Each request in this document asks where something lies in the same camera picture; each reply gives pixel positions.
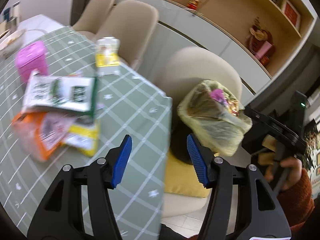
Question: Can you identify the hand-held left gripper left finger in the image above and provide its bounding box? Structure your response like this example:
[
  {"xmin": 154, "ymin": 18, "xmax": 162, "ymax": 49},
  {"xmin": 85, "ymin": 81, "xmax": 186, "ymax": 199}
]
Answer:
[{"xmin": 27, "ymin": 134, "xmax": 132, "ymax": 240}]

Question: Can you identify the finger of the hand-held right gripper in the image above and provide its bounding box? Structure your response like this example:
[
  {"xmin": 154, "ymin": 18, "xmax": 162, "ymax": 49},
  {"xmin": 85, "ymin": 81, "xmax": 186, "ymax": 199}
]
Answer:
[{"xmin": 244, "ymin": 106, "xmax": 275, "ymax": 130}]

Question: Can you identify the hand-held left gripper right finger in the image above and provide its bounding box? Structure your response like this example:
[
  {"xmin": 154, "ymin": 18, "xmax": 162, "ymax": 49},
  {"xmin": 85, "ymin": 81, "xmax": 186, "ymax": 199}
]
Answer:
[{"xmin": 187, "ymin": 134, "xmax": 292, "ymax": 240}]

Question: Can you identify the black trash bin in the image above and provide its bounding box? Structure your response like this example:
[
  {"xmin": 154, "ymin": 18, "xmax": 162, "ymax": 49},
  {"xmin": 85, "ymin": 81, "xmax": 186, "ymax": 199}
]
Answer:
[{"xmin": 170, "ymin": 124, "xmax": 215, "ymax": 165}]

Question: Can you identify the yellow plastic bin liner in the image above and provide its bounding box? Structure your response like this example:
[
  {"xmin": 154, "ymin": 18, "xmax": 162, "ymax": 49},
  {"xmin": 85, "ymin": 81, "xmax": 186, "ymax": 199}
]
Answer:
[{"xmin": 177, "ymin": 79, "xmax": 252, "ymax": 157}]

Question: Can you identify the yellow purple snack packet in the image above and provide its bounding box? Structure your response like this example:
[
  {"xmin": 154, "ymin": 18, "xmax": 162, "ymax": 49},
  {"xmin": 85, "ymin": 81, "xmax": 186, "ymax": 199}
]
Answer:
[{"xmin": 66, "ymin": 122, "xmax": 100, "ymax": 157}]

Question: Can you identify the pink plastic wrapper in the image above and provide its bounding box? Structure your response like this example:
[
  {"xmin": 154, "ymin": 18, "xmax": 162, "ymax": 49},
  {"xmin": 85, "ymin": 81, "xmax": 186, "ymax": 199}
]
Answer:
[{"xmin": 210, "ymin": 89, "xmax": 226, "ymax": 103}]

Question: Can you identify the white green snack packet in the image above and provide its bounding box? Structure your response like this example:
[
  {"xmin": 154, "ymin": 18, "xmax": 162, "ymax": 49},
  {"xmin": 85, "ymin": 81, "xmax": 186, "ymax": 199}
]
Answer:
[{"xmin": 21, "ymin": 70, "xmax": 97, "ymax": 120}]

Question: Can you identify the orange snack packet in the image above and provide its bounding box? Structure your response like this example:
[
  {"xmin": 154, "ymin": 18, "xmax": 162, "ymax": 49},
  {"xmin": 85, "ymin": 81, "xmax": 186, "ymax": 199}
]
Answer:
[{"xmin": 12, "ymin": 111, "xmax": 75, "ymax": 162}]

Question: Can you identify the person's right forearm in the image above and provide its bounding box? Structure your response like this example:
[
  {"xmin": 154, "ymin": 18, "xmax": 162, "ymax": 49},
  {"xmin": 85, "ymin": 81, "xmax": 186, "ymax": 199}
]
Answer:
[{"xmin": 276, "ymin": 168, "xmax": 316, "ymax": 234}]

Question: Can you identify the person's right hand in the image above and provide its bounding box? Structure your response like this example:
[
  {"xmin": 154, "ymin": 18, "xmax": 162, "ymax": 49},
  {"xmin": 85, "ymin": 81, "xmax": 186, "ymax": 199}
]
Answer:
[{"xmin": 264, "ymin": 156, "xmax": 303, "ymax": 193}]

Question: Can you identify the yellow seat cushion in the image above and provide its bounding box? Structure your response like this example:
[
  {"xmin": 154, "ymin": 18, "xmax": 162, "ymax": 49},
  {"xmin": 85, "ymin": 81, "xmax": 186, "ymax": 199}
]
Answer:
[{"xmin": 164, "ymin": 152, "xmax": 213, "ymax": 198}]

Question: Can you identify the green checked tablecloth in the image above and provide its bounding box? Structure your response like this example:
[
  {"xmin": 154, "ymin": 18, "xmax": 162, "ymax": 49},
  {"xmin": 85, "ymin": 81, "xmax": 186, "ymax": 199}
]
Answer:
[{"xmin": 0, "ymin": 26, "xmax": 173, "ymax": 238}]

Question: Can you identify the small red box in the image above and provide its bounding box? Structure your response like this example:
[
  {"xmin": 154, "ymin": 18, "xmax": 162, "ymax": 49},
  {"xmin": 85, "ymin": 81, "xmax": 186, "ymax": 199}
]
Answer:
[{"xmin": 260, "ymin": 54, "xmax": 272, "ymax": 67}]

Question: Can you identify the pink tall box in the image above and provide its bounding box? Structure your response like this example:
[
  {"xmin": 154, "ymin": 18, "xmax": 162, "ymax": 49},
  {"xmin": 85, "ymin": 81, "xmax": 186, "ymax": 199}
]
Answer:
[{"xmin": 255, "ymin": 42, "xmax": 272, "ymax": 58}]

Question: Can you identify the beige dining chair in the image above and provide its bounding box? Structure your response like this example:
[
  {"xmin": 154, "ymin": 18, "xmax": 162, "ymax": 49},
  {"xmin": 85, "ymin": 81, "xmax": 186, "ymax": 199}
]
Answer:
[
  {"xmin": 152, "ymin": 46, "xmax": 243, "ymax": 218},
  {"xmin": 72, "ymin": 0, "xmax": 117, "ymax": 37},
  {"xmin": 94, "ymin": 0, "xmax": 159, "ymax": 70}
]

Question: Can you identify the flower ornament with beads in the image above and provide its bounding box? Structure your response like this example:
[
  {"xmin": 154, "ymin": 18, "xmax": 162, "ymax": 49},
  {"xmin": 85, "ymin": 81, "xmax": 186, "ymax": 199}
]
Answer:
[{"xmin": 246, "ymin": 17, "xmax": 274, "ymax": 53}]

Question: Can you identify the wooden shelf cabinet unit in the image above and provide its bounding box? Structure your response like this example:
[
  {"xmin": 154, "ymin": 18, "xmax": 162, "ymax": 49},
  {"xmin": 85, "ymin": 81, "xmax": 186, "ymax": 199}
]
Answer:
[{"xmin": 106, "ymin": 0, "xmax": 315, "ymax": 105}]

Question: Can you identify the white yellow toy dispenser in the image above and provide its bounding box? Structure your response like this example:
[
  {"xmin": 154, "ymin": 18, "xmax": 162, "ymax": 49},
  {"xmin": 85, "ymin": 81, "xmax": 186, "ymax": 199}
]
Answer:
[{"xmin": 96, "ymin": 37, "xmax": 120, "ymax": 77}]

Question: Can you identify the red framed picture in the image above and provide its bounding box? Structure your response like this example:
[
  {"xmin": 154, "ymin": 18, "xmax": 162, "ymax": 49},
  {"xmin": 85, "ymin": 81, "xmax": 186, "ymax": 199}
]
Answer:
[{"xmin": 280, "ymin": 0, "xmax": 302, "ymax": 29}]

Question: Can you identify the pink toy bin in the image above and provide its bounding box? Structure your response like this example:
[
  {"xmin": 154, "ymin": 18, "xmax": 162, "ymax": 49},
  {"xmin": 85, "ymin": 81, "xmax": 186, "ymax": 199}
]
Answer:
[{"xmin": 15, "ymin": 41, "xmax": 48, "ymax": 82}]

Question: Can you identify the patterned bowl with food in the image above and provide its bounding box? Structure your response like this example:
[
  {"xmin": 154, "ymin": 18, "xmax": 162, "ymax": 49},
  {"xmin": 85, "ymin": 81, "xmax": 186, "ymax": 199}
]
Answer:
[{"xmin": 0, "ymin": 29, "xmax": 27, "ymax": 58}]

